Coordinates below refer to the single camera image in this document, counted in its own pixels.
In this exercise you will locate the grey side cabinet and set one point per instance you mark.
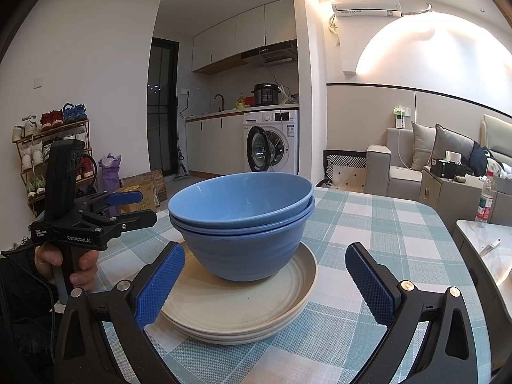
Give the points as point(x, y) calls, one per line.
point(444, 196)

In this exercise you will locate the yellow oil bottle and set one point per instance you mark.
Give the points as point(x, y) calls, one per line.
point(240, 103)

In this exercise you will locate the black range hood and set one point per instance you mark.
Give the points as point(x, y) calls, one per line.
point(272, 54)

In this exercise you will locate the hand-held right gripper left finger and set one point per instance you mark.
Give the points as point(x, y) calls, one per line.
point(160, 284)

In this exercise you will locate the shoe rack with shoes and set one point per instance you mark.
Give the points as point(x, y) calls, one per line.
point(52, 118)

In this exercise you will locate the black glass door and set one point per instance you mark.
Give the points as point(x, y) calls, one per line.
point(162, 108)

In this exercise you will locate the purple bag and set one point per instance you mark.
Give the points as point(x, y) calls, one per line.
point(110, 180)

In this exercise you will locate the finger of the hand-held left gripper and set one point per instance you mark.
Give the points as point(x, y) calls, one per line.
point(138, 220)
point(126, 198)

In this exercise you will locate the dark jacket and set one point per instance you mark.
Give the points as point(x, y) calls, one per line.
point(480, 158)

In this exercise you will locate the bed with padded headboard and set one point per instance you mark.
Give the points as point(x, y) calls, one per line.
point(500, 128)

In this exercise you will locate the grey sofa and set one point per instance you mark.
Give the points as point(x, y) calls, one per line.
point(384, 176)

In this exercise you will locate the marble coffee table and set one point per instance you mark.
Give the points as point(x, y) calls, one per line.
point(480, 264)

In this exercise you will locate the white air conditioner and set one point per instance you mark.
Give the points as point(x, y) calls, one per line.
point(366, 4)

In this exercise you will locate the clear water bottle red label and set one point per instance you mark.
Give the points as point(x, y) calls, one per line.
point(484, 204)

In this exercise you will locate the white wall cabinets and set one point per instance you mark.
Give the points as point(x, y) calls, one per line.
point(240, 36)

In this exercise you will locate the grey cushion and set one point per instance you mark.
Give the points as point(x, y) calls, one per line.
point(452, 140)
point(423, 146)

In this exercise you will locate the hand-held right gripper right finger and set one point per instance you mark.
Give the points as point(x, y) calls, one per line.
point(372, 288)

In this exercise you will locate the person's left hand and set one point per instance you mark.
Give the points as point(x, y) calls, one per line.
point(86, 274)

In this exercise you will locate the black open box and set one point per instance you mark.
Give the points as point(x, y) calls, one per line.
point(446, 170)

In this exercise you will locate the black kitchen faucet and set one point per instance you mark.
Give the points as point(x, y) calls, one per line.
point(221, 102)

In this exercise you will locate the wooden shoe rack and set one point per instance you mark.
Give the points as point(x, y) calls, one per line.
point(52, 131)

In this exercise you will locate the black pressure cooker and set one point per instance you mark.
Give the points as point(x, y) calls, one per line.
point(266, 96)

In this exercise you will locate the white washing machine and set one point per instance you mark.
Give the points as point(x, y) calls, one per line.
point(286, 136)

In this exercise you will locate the cardboard box on floor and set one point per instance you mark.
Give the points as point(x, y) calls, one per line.
point(156, 182)

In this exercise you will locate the white kitchen base cabinet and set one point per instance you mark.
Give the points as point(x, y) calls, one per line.
point(216, 144)

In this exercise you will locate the teal checked tablecloth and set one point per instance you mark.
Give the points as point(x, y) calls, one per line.
point(380, 224)

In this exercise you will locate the white wall socket panel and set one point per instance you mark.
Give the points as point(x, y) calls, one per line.
point(402, 122)

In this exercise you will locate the upright floor mop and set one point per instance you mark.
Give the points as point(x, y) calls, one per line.
point(182, 172)

